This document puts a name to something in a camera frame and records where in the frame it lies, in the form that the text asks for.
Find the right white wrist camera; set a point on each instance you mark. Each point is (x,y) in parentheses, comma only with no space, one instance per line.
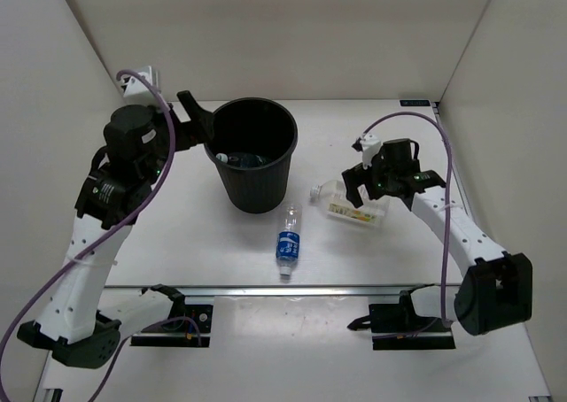
(368,145)

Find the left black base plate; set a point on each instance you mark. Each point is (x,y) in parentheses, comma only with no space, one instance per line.
(181,334)

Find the black plastic waste bin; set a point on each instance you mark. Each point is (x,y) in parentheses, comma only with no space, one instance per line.
(254,139)

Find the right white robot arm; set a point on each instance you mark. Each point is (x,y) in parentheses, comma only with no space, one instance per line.
(496,288)

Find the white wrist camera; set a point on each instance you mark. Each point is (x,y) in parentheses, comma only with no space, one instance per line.
(368,145)
(134,92)

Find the right blue table sticker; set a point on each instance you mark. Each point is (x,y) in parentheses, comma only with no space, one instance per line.
(415,103)

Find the green label water bottle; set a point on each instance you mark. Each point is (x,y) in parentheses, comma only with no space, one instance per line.
(243,160)

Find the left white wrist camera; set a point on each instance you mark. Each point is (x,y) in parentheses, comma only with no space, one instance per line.
(134,92)

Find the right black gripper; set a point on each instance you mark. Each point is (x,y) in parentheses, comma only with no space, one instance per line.
(353,178)

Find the aluminium rail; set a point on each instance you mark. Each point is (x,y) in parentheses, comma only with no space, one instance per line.
(293,291)

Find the large clear juice bottle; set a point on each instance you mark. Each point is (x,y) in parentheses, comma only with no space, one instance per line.
(330,197)

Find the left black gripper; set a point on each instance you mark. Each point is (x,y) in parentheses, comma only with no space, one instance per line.
(193,132)

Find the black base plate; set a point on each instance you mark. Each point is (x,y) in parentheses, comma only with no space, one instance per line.
(181,334)
(397,328)

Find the blue label water bottle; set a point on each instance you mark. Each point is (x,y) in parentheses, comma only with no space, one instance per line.
(288,239)

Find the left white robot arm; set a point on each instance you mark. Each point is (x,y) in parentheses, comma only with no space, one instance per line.
(123,176)

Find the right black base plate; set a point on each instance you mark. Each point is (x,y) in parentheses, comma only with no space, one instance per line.
(397,328)

